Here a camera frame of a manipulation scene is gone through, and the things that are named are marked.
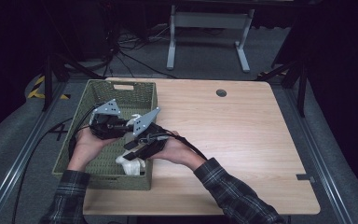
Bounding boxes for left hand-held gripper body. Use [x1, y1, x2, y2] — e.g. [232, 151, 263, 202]
[88, 98, 129, 140]

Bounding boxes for yellow and black floor tape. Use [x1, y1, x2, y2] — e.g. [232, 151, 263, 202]
[27, 75, 71, 101]

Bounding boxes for right hand-held gripper black cable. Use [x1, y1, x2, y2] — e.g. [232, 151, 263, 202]
[150, 122, 209, 161]

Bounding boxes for black metal stand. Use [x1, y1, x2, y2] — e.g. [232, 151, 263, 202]
[41, 52, 106, 113]
[255, 59, 309, 119]

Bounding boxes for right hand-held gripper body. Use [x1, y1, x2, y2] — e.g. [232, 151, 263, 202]
[131, 106, 171, 159]

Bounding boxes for person's left hand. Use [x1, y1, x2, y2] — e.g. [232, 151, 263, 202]
[67, 128, 119, 172]

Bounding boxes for green woven basket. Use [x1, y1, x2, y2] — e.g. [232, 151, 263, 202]
[51, 78, 158, 191]

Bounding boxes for long black floor cable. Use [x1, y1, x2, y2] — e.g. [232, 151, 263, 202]
[10, 117, 75, 224]

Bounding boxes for bundle of black floor cables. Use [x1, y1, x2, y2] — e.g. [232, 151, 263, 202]
[103, 18, 179, 80]

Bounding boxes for aluminium floor rail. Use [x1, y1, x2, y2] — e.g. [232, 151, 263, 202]
[0, 80, 70, 224]
[283, 88, 357, 224]

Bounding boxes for grey tape strip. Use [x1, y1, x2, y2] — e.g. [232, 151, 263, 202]
[296, 174, 316, 184]

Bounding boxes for white cloth with brown print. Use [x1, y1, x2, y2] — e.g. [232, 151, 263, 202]
[115, 113, 146, 176]

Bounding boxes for person's right hand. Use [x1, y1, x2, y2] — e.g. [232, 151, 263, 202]
[150, 130, 207, 171]

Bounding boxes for grey metal desk frame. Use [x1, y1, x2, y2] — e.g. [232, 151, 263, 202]
[166, 4, 255, 74]

